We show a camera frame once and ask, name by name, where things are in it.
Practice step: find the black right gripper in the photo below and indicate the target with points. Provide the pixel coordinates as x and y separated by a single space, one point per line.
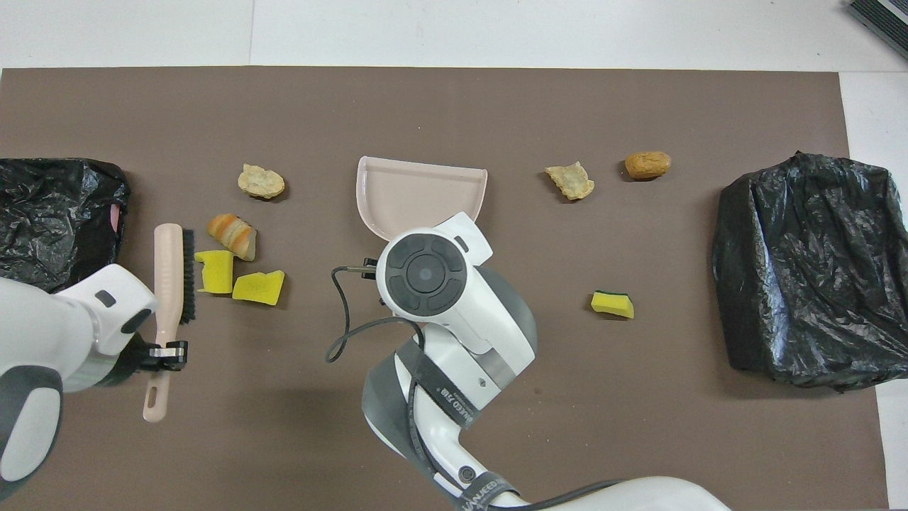
371 268

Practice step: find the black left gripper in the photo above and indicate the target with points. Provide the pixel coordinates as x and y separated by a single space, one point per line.
131 362

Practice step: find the beige brush black bristles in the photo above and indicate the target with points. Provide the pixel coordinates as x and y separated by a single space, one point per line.
169 284

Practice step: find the beige plastic dustpan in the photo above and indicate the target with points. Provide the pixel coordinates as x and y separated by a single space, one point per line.
418 191

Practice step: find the notched yellow sponge piece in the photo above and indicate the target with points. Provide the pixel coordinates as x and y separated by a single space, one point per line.
216 273

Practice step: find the yellow sponge wedge piece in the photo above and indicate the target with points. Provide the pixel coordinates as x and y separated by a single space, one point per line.
259 288

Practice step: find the orange striped bread roll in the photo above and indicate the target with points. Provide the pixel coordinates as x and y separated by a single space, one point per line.
230 234

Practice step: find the pale round bread piece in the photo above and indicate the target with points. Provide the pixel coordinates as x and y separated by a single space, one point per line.
261 182

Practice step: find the brown bread nugget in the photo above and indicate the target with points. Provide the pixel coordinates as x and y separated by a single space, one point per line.
647 165

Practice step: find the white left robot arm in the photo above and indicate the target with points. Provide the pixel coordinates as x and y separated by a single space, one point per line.
42 341

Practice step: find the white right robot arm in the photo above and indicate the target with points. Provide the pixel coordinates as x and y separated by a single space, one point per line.
454 319

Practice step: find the black bag-lined bin pink spot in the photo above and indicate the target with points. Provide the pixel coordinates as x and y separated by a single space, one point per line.
50 213

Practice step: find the black bag-lined trash bin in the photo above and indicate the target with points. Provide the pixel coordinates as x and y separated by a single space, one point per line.
809 284

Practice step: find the brown table mat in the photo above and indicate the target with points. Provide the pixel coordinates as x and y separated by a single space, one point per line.
496 106

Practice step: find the yellow sponge green backing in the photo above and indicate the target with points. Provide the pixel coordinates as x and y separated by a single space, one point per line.
612 305

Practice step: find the grey ribbed box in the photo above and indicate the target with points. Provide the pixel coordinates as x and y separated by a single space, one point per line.
883 25

